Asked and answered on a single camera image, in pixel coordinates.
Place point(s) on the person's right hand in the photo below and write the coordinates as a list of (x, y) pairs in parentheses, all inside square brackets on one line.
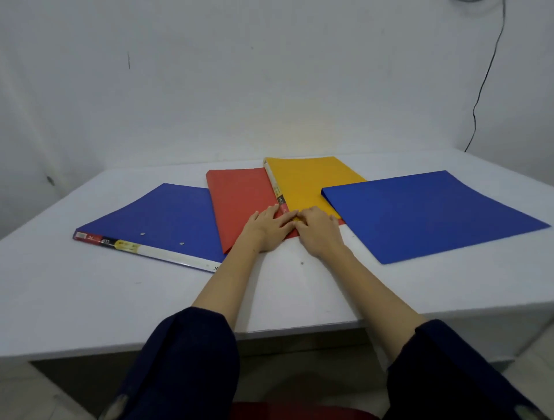
[(320, 236)]

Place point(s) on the person's left hand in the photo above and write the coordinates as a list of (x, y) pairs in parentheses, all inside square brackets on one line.
[(265, 231)]

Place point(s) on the person's left thumb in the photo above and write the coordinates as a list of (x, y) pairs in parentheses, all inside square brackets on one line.
[(289, 218)]

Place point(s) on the person's right fingers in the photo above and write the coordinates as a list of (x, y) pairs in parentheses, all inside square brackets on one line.
[(308, 216)]

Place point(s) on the person's right forearm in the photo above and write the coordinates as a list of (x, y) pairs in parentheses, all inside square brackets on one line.
[(372, 298)]

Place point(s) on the person's left forearm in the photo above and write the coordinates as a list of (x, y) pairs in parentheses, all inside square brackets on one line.
[(227, 281)]

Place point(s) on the yellow folder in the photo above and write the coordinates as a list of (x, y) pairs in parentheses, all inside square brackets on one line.
[(311, 181)]

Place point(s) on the red folder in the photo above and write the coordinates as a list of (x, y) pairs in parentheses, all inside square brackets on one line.
[(238, 199)]

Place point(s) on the blue folder with white spine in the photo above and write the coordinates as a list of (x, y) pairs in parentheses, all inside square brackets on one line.
[(168, 220)]

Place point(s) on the plain blue folder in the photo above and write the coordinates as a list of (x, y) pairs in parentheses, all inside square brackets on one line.
[(428, 212)]

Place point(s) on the navy jacket sleeve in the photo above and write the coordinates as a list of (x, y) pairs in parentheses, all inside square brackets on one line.
[(454, 376), (181, 363)]

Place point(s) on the red chair seat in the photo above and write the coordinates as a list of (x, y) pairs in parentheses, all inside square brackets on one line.
[(303, 412)]

